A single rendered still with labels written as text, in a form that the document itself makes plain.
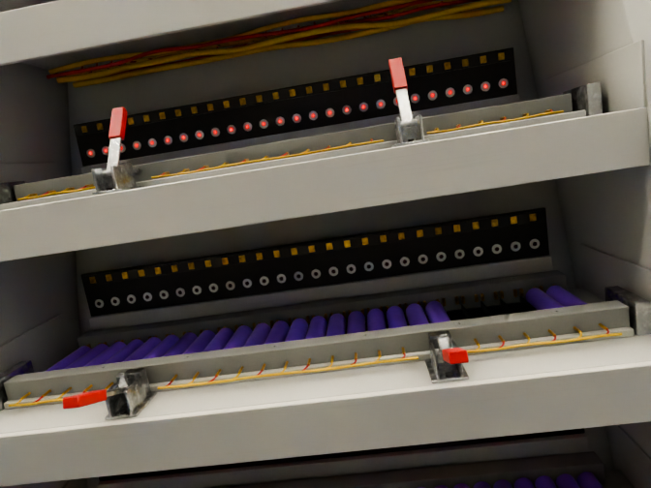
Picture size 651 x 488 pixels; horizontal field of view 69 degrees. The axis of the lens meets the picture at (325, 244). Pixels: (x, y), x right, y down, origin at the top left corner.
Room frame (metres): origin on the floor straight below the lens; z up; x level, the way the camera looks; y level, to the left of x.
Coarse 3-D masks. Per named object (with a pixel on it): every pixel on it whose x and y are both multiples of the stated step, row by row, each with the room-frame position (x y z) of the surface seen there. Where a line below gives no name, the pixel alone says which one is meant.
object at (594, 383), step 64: (64, 320) 0.57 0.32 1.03; (128, 320) 0.57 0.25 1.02; (640, 320) 0.40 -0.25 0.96; (0, 384) 0.45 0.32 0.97; (256, 384) 0.42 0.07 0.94; (320, 384) 0.40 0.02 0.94; (384, 384) 0.39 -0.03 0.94; (448, 384) 0.37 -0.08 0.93; (512, 384) 0.37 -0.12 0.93; (576, 384) 0.36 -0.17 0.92; (640, 384) 0.36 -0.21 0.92; (0, 448) 0.41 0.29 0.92; (64, 448) 0.40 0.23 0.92; (128, 448) 0.40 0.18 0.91; (192, 448) 0.40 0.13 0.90; (256, 448) 0.39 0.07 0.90; (320, 448) 0.39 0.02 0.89
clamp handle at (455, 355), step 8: (440, 336) 0.38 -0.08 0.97; (448, 336) 0.38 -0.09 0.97; (440, 344) 0.38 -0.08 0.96; (448, 344) 0.38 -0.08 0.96; (440, 352) 0.37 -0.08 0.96; (448, 352) 0.32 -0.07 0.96; (456, 352) 0.31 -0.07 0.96; (464, 352) 0.31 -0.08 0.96; (448, 360) 0.32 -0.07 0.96; (456, 360) 0.31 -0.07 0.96; (464, 360) 0.31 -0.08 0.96
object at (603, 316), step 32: (480, 320) 0.42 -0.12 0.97; (512, 320) 0.41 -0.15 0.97; (544, 320) 0.41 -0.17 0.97; (576, 320) 0.41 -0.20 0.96; (608, 320) 0.40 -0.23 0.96; (224, 352) 0.44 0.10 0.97; (256, 352) 0.43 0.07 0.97; (288, 352) 0.43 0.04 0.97; (320, 352) 0.43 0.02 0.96; (352, 352) 0.43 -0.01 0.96; (384, 352) 0.42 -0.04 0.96; (32, 384) 0.45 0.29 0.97; (64, 384) 0.45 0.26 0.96; (96, 384) 0.45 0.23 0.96; (192, 384) 0.42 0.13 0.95
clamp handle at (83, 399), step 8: (120, 376) 0.40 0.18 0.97; (120, 384) 0.41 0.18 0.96; (128, 384) 0.41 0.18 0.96; (88, 392) 0.36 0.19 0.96; (96, 392) 0.36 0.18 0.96; (104, 392) 0.37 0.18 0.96; (112, 392) 0.38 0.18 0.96; (120, 392) 0.39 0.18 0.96; (64, 400) 0.34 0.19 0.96; (72, 400) 0.34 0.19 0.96; (80, 400) 0.34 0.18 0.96; (88, 400) 0.35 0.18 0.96; (96, 400) 0.36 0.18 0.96; (104, 400) 0.37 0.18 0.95; (64, 408) 0.34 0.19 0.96; (72, 408) 0.34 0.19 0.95
